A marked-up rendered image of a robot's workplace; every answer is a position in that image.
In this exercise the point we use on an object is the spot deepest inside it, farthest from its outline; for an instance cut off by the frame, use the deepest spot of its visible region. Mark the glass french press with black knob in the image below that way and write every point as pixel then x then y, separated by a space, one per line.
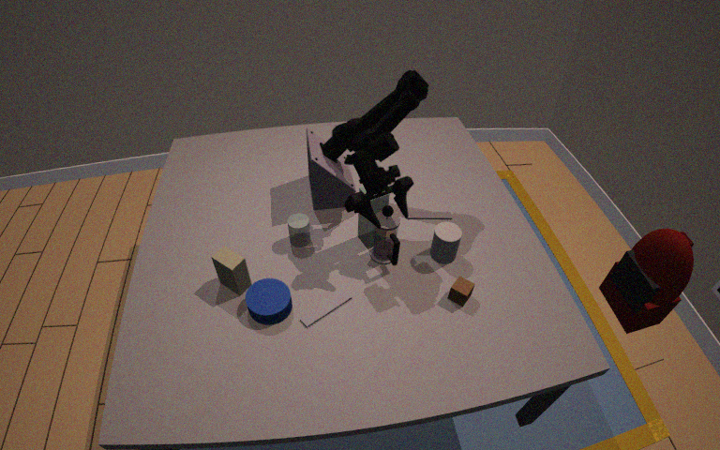
pixel 385 246

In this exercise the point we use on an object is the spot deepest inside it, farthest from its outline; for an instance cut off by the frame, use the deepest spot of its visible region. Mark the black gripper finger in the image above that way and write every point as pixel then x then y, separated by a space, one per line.
pixel 366 211
pixel 401 200

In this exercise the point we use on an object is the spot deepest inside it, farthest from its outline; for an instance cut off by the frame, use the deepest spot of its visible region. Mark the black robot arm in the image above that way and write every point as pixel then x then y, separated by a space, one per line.
pixel 370 136

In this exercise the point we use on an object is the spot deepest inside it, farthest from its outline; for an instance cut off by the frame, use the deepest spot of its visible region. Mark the blue short cylinder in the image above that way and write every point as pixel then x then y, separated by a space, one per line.
pixel 269 301

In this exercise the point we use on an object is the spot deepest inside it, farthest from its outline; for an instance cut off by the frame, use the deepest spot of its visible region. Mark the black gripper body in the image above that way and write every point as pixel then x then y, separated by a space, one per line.
pixel 355 199

